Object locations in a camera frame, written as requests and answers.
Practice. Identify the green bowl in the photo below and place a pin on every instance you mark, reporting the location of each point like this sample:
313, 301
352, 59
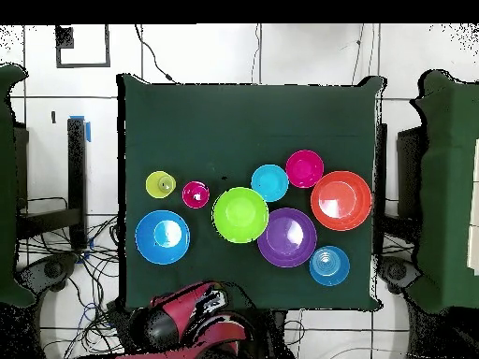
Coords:
240, 215

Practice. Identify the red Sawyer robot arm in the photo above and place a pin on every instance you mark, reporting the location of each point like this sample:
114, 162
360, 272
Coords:
179, 321

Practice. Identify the small cyan bowl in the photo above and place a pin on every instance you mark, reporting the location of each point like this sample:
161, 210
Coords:
269, 182

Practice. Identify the pink cup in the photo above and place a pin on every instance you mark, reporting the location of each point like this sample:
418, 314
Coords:
189, 199

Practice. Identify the purple bowl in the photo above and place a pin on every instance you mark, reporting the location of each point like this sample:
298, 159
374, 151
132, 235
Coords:
292, 239

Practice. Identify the pink bowl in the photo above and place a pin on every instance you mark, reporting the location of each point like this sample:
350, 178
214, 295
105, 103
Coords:
304, 168

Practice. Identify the dark green table cloth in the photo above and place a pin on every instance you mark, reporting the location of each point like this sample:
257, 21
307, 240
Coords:
243, 127

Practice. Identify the yellow cup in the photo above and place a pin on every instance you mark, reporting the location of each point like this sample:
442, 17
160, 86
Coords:
153, 185

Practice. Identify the large blue bowl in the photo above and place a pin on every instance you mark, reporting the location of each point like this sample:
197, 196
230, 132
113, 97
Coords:
146, 235

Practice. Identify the orange bowl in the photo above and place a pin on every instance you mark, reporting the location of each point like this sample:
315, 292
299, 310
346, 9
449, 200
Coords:
341, 200

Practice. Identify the translucent blue bowl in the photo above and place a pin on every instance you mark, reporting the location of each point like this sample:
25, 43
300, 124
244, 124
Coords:
329, 265

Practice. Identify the blue tape strip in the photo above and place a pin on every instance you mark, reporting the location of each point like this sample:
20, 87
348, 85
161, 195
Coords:
88, 132

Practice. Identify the dark grey floor box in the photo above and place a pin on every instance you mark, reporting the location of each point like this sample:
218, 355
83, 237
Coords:
119, 318

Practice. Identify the black equipment box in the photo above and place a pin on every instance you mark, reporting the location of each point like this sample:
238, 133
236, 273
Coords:
21, 168
409, 172

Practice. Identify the grey round floor base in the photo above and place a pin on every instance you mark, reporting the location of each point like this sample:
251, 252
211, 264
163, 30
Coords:
52, 269
398, 271

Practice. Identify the green-covered side table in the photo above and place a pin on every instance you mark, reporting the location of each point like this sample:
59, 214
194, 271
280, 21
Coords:
7, 187
449, 187

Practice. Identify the white sheet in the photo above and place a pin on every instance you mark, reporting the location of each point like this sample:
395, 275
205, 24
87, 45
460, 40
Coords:
474, 224

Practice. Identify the black metal frame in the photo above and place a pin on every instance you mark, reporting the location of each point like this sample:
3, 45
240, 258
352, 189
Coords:
76, 179
381, 187

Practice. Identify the black square floor frame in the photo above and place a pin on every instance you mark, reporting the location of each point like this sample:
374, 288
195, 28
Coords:
64, 37

